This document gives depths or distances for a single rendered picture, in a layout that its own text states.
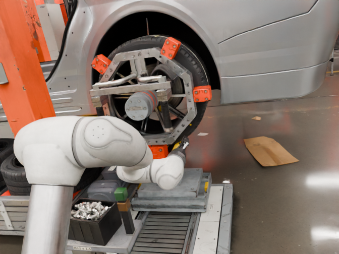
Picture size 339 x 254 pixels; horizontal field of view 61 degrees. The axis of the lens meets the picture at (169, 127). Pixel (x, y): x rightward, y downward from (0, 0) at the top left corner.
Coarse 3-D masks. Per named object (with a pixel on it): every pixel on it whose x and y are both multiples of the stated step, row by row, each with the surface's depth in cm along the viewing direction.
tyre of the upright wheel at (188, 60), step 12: (144, 36) 164; (156, 36) 162; (168, 36) 170; (120, 48) 160; (132, 48) 159; (144, 48) 157; (180, 48) 154; (192, 48) 171; (180, 60) 155; (192, 60) 155; (192, 72) 156; (204, 72) 165; (204, 84) 159; (204, 108) 163; (192, 120) 166; (192, 132) 170; (168, 144) 176
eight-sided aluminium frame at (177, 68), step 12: (156, 48) 148; (120, 60) 154; (168, 60) 148; (108, 72) 158; (180, 72) 151; (192, 84) 154; (108, 96) 169; (192, 96) 152; (108, 108) 167; (192, 108) 155; (180, 132) 162; (156, 144) 168
